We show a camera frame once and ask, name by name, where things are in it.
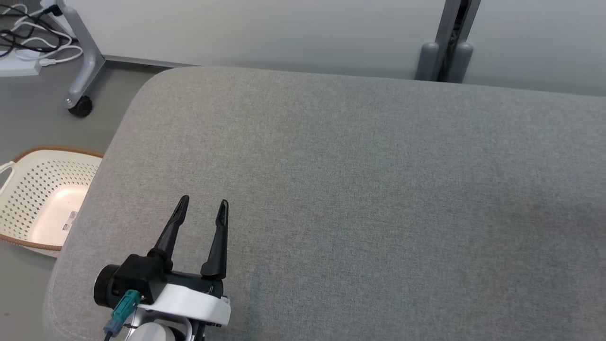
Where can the grey fabric sofa seat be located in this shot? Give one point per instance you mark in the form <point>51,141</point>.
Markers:
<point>355,189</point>

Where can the white flat power strip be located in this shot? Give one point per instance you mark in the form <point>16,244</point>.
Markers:
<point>19,67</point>

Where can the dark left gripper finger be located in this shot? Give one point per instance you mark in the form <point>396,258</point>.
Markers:
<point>170,232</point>
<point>218,241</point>

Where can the grey rolling stand with caster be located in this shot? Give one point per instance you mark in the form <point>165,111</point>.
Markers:
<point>87,61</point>

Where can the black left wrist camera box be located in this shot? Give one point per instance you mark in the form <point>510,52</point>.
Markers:
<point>139,279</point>

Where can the grey partition post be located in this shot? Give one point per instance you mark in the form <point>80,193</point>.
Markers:
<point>445,42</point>

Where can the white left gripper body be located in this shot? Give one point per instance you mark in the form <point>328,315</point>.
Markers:
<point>189,303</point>

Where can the cream perforated laundry basket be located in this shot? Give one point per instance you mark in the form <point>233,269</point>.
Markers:
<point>42,213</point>

